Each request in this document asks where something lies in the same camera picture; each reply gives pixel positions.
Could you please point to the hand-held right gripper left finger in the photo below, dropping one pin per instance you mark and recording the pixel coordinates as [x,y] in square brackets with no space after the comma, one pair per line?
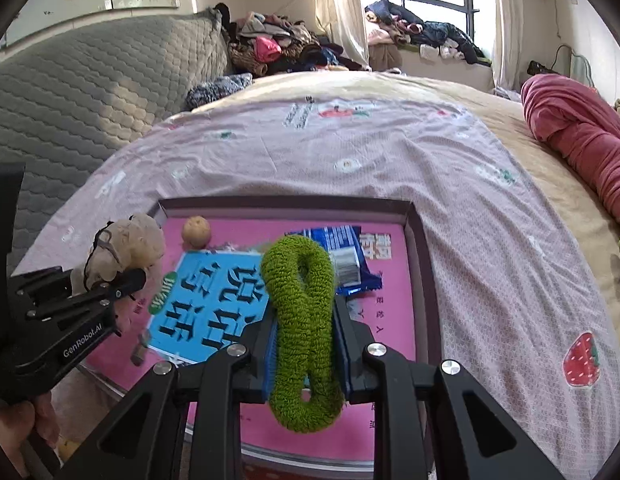
[270,355]

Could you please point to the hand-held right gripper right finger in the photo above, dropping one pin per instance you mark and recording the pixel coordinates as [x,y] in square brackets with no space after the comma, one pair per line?
[344,360]

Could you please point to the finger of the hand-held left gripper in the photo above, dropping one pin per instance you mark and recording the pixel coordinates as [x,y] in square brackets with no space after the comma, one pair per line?
[124,282]

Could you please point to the green fuzzy scrunchie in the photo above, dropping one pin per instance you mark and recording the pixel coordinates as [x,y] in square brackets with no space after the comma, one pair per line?
[295,340]

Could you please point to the beige black-trimmed scrunchie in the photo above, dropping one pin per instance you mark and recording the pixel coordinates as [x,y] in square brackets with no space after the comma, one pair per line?
[134,245]

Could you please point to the tan walnut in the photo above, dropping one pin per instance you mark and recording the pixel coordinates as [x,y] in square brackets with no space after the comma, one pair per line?
[196,232]

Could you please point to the blue snack packet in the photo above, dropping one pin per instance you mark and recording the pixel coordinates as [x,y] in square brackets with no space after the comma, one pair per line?
[347,260]

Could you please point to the dark shallow tray box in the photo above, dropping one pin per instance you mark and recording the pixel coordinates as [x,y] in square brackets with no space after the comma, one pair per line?
[421,280]

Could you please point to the person's left hand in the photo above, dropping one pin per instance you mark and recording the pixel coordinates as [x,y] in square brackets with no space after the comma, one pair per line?
[24,422]

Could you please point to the grey quilted headboard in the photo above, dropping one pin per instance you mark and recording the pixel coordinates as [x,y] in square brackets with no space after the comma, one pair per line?
[89,85]

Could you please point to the dark blue fuzzy cloth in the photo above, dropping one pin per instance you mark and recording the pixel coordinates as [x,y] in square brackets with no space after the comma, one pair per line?
[217,90]

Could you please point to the pile of mixed clothes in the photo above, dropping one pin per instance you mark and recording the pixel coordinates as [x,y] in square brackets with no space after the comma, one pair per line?
[280,45]

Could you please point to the pink quilt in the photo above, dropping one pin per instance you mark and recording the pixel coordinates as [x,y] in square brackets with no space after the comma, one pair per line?
[580,130]

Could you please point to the clothes heap on windowsill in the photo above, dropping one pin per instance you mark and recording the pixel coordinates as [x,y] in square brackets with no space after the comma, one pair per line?
[430,35]

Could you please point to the cream curtain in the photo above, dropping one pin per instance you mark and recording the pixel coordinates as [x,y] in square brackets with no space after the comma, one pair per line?
[340,10]
[505,25]

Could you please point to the black bag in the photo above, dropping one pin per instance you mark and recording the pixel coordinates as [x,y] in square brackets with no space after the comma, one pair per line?
[540,68]

